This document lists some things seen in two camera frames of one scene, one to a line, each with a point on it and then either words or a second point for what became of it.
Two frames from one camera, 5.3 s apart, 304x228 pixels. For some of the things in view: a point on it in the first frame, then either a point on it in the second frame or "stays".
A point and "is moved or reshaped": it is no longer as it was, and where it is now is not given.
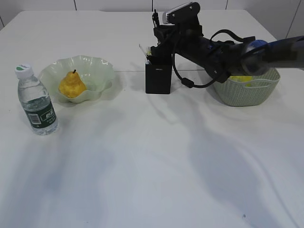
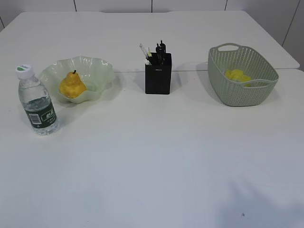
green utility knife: [148, 62] stays
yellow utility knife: [148, 52] stays
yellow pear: [71, 86] stays
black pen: [156, 20] is moved or reshaped
